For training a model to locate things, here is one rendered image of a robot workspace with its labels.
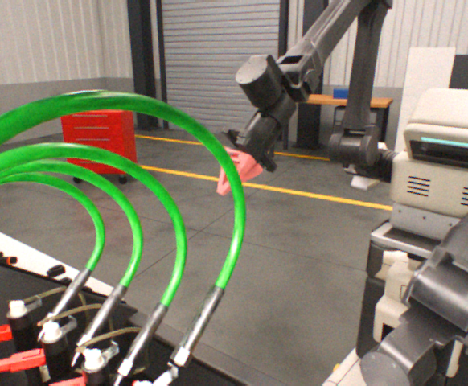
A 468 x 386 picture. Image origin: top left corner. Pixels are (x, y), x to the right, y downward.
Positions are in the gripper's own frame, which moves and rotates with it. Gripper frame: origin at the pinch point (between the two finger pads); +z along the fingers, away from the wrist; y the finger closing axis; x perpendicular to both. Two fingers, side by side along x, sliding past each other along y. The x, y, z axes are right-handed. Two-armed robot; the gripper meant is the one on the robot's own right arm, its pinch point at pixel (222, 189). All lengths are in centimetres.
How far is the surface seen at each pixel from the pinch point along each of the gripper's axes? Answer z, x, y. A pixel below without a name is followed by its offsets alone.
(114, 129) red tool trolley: -65, -363, -140
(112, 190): 10.9, 1.5, 17.2
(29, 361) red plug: 33.5, 3.1, 13.2
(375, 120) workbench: -265, -200, -330
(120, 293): 21.9, 1.8, 6.7
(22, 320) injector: 31.3, -2.8, 13.9
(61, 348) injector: 30.2, 4.9, 11.7
